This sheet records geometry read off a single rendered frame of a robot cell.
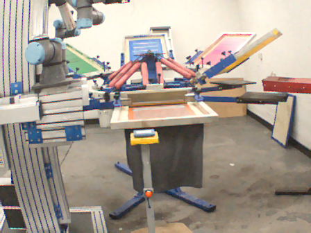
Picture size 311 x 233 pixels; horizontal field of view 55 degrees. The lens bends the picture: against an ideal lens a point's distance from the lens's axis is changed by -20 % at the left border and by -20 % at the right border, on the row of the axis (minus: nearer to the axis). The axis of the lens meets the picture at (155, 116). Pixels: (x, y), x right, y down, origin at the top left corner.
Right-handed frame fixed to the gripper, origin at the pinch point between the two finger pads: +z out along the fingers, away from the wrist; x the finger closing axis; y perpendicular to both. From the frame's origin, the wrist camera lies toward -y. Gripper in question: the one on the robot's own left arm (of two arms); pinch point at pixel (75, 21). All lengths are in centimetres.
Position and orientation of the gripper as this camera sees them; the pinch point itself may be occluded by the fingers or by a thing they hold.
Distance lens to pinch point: 286.0
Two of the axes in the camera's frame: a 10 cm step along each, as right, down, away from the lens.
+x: 9.7, 1.2, -1.9
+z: 2.1, -1.9, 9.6
